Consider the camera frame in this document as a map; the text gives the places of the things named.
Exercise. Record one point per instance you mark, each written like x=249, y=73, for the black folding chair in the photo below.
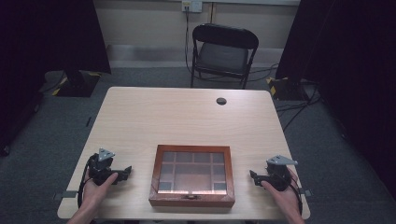
x=223, y=53

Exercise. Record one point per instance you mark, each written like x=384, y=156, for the black and yellow stand base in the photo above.
x=285, y=88

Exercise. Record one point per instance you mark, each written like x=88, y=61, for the white wall socket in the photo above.
x=192, y=6

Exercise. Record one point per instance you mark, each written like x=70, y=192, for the person's right hand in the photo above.
x=285, y=194

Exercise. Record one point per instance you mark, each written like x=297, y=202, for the wooden box with glass lid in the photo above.
x=192, y=179

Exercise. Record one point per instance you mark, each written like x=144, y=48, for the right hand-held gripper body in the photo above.
x=277, y=174

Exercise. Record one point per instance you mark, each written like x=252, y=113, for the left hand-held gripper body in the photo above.
x=101, y=168

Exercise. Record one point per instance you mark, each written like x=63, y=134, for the black curtain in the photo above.
x=37, y=62
x=345, y=77

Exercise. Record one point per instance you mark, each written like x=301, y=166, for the grey table bracket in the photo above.
x=307, y=193
x=64, y=195

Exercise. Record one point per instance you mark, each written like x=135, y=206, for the person's left hand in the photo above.
x=95, y=189

